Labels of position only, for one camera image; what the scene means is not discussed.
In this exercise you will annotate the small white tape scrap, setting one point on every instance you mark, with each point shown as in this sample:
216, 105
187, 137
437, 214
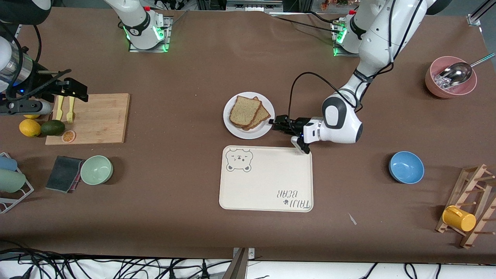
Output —
352, 219

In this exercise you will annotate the dark grey sponge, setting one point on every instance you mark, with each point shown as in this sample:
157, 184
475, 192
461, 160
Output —
64, 174

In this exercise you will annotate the aluminium frame structure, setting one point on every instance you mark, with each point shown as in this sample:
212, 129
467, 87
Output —
252, 4

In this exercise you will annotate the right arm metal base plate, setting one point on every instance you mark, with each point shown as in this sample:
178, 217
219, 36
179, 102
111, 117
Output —
167, 31

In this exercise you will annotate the yellow plastic knife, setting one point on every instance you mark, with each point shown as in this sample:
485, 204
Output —
59, 110

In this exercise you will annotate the wooden cup rack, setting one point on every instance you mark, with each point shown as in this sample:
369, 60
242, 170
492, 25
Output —
471, 182

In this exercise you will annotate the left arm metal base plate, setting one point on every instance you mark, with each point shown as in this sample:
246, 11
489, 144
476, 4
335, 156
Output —
336, 38

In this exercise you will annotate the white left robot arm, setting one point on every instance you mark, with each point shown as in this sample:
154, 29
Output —
341, 124

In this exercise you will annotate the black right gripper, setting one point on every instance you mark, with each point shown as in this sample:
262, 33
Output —
45, 85

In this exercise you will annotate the orange fruit slice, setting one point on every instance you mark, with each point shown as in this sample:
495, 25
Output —
69, 136

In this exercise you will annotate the yellow cup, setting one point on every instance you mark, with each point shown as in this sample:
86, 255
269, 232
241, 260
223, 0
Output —
459, 219

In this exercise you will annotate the cream bear print tray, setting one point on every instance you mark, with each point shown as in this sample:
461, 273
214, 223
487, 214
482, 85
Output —
271, 178

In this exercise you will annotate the yellow plastic fork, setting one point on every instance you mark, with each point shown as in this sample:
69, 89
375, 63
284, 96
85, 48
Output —
70, 112

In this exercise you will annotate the blue bowl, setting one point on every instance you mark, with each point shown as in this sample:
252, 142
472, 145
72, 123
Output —
407, 167

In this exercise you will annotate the brown bread slice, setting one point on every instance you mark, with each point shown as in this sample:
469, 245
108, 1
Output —
244, 110

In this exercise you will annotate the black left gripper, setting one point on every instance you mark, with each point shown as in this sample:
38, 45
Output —
295, 125

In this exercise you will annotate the dark green avocado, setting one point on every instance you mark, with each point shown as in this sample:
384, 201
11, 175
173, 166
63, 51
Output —
52, 128

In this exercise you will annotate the wooden cutting board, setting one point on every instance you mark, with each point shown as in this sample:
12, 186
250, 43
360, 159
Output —
100, 120

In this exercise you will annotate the pale green cup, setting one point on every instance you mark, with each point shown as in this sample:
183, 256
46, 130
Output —
11, 181

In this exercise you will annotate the yellow lemon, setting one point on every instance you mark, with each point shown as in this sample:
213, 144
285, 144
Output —
30, 128
31, 116

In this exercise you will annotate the pale green bowl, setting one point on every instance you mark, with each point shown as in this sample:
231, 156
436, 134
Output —
97, 170

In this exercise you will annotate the metal scoop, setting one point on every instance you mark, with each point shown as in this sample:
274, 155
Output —
457, 73

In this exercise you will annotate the metal post with bracket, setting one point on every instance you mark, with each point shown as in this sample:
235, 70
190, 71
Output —
241, 265

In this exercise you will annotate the clear plastic ice pieces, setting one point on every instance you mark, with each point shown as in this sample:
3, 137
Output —
441, 81

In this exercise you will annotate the white round plate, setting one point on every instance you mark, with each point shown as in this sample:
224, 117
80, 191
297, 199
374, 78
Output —
252, 133

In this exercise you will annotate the pink bowl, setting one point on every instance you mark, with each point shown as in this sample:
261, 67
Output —
451, 93

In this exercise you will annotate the light blue cup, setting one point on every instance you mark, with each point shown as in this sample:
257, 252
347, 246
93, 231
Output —
7, 163

